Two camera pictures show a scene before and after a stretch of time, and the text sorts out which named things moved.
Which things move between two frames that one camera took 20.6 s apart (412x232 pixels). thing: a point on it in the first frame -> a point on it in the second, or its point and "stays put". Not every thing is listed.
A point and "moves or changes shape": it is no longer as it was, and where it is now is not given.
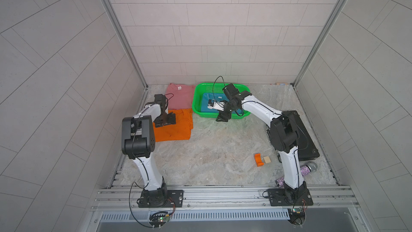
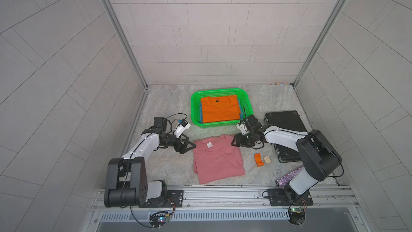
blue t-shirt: [205, 98] -> [200, 113]
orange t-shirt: [181, 130] moves or changes shape
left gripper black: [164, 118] -> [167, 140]
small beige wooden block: [267, 159] stays put
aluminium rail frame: [222, 198] stays put
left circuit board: [159, 218] stays put
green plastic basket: [200, 88] moves or changes shape
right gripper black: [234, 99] -> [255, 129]
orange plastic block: [257, 158] stays put
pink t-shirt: [183, 95] -> [215, 158]
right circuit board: [297, 216] stays put
